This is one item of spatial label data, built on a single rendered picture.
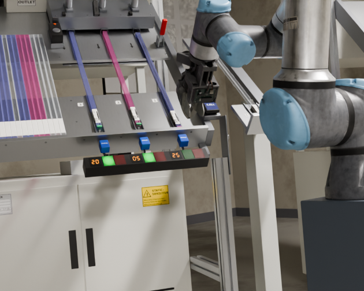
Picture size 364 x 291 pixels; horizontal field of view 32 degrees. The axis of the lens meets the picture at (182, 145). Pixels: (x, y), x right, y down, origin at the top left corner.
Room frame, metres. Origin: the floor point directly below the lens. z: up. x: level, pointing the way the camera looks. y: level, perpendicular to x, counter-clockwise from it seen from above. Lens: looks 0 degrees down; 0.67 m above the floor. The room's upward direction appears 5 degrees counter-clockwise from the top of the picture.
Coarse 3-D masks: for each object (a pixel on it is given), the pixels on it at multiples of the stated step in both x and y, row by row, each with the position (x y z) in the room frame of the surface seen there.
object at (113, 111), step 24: (72, 96) 1.84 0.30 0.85; (96, 96) 1.85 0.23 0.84; (120, 96) 1.87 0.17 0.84; (144, 96) 1.89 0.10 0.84; (168, 96) 1.91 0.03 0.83; (72, 120) 1.76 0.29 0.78; (120, 120) 1.79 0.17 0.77; (144, 120) 1.81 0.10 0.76; (168, 120) 1.82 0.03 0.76; (192, 120) 1.84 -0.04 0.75
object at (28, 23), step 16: (0, 16) 2.10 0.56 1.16; (16, 16) 2.11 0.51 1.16; (32, 16) 2.13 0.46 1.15; (0, 32) 2.03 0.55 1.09; (16, 32) 2.04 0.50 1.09; (32, 32) 2.05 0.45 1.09; (64, 32) 2.08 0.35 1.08; (80, 32) 2.10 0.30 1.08; (96, 32) 2.11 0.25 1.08; (112, 32) 2.13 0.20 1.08; (128, 32) 2.14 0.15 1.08; (144, 32) 2.16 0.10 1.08; (48, 48) 2.00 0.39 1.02; (64, 48) 2.01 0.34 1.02; (80, 48) 2.03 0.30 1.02; (96, 48) 2.04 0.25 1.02; (128, 48) 2.07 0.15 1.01; (64, 64) 2.02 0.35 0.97; (96, 64) 2.06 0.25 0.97; (112, 64) 2.07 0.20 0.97
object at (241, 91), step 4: (220, 60) 1.96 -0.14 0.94; (220, 64) 1.94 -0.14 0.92; (224, 68) 1.92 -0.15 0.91; (224, 72) 1.92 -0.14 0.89; (228, 72) 1.91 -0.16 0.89; (228, 76) 1.90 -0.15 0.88; (232, 76) 1.90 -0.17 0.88; (232, 80) 1.88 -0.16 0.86; (236, 80) 1.88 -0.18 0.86; (236, 84) 1.86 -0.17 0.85; (236, 88) 1.86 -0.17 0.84; (240, 88) 1.85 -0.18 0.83; (240, 92) 1.84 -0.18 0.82; (244, 92) 1.84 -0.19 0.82; (244, 96) 1.82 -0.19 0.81; (248, 96) 1.82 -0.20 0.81; (248, 100) 1.81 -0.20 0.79; (248, 104) 1.81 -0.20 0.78; (252, 104) 1.80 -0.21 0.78
